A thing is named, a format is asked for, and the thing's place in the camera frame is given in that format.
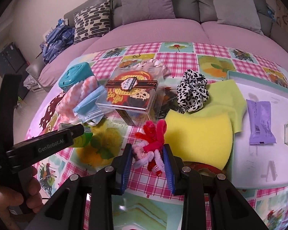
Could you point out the blue cloth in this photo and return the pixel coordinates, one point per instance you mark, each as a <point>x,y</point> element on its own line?
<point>270,12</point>

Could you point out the black and white leopard scrunchie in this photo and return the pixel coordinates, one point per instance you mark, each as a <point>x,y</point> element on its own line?
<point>192,91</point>

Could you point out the yellow sponge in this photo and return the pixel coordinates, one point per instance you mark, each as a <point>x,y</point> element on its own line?
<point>196,136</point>

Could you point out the red yellow snack packet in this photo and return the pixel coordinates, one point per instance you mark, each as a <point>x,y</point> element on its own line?
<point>129,91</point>

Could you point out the purple tissue packet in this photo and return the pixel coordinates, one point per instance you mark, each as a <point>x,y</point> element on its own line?
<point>260,122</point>

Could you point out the purple cushion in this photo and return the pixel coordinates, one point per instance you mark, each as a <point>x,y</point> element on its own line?
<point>146,2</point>

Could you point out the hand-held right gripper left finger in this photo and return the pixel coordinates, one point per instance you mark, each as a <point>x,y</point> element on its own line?
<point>125,170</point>

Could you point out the grey cushion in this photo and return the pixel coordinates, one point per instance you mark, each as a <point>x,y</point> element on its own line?
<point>232,9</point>

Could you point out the grey patterned cloth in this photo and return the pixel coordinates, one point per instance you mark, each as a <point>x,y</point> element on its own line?
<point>31,83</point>

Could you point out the yellow-green cloth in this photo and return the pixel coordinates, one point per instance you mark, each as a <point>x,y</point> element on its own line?
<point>225,95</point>

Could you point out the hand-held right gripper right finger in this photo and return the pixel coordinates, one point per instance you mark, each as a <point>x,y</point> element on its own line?
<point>169,172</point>

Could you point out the pink checked fruit tablecloth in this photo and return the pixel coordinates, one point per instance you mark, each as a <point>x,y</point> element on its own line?
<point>172,60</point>

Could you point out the pink cartoon printed table cover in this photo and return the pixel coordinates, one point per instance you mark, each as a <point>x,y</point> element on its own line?
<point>49,111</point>

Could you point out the pile of blue clothes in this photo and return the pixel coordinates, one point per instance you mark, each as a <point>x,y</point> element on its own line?
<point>57,43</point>

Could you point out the red and pink pipe cleaners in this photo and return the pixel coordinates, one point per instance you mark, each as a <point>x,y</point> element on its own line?
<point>153,139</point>

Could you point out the grey sofa with purple cover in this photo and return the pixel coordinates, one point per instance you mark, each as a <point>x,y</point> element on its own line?
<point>158,33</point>

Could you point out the dark cabinet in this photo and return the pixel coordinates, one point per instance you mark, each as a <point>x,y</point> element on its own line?
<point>9,57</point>

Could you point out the pink and white striped cloth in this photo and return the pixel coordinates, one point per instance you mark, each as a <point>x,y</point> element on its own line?
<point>72,98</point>

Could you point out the black and cream patterned cushion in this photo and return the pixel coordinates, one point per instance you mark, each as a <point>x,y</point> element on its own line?
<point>91,21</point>

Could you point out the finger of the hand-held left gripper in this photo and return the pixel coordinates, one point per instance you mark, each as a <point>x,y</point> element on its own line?
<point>74,131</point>

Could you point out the blue face mask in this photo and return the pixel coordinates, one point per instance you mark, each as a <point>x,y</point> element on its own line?
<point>88,105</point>

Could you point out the person's left hand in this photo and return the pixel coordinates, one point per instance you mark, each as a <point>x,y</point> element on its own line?
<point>34,189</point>

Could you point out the teal tin box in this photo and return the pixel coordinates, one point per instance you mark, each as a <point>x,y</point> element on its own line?
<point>74,75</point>

